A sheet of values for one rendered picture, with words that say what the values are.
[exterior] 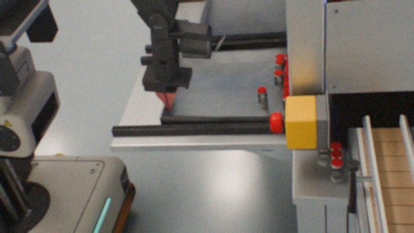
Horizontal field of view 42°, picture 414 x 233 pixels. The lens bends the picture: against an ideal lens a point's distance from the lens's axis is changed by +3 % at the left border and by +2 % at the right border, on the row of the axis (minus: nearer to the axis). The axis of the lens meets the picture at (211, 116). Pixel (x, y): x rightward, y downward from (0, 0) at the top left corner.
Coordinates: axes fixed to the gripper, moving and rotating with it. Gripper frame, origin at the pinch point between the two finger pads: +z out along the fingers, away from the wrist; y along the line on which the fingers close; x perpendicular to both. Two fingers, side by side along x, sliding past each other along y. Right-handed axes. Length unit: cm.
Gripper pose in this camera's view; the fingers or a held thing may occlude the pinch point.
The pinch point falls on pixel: (169, 106)
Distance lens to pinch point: 123.6
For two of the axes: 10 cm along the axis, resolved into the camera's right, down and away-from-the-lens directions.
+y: 9.9, 0.8, -1.0
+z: 0.1, 7.7, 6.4
